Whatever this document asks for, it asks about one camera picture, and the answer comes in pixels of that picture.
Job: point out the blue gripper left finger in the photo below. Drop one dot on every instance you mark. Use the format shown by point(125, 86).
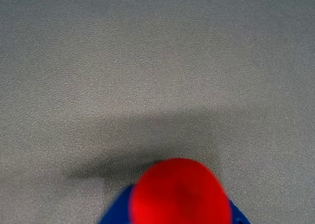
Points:
point(118, 206)

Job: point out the red ball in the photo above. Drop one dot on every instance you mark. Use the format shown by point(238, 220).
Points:
point(182, 194)

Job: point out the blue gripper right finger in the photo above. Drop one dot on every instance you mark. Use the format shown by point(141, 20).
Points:
point(238, 215)

